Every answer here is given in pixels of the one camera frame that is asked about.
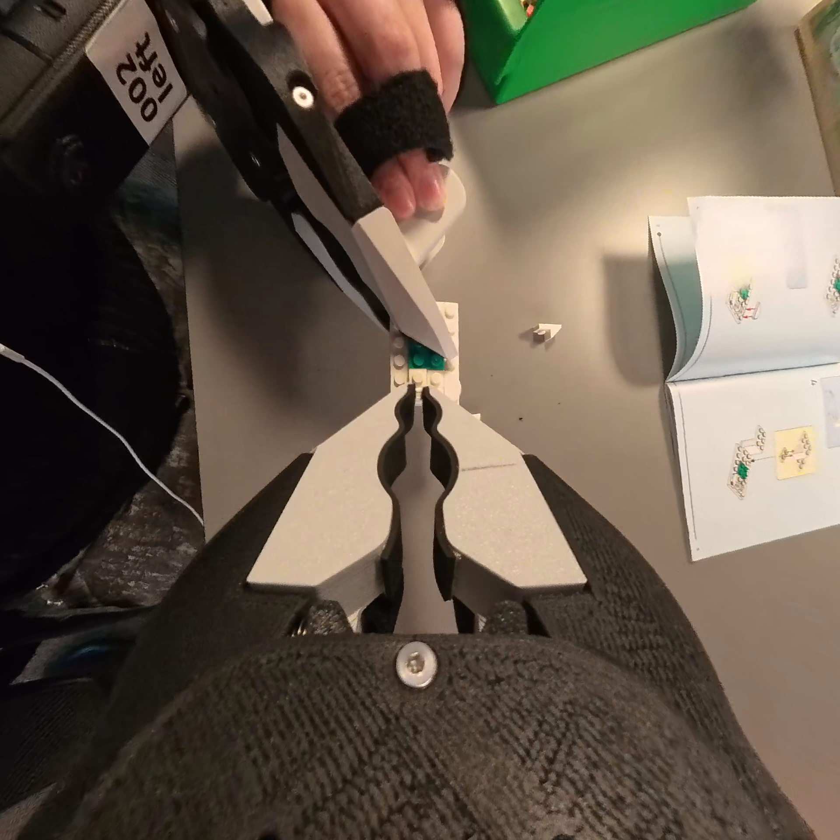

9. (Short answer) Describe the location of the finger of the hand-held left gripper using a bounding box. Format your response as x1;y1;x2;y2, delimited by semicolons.
351;205;462;361
289;209;396;330

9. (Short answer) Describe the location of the person's left hand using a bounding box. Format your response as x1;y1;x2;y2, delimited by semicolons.
272;0;468;221

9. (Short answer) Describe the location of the green plastic bin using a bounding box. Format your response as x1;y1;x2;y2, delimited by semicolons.
459;0;756;106

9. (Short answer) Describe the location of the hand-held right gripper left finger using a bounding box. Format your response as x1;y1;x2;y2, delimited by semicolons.
246;386;417;606

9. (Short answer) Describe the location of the person's dark clothing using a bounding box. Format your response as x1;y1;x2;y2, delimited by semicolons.
0;125;204;683

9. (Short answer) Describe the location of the thin white cable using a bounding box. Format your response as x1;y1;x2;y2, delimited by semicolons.
0;344;206;527

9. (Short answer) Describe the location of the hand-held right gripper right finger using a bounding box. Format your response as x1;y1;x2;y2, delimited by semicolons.
422;386;589;603

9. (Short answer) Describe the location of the colourful lego set box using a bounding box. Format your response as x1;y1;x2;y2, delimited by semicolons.
796;0;840;191

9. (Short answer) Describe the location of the lego instruction booklet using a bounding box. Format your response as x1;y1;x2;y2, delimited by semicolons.
646;195;840;563

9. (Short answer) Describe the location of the white and green lego assembly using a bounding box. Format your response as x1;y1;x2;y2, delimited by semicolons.
387;301;464;399

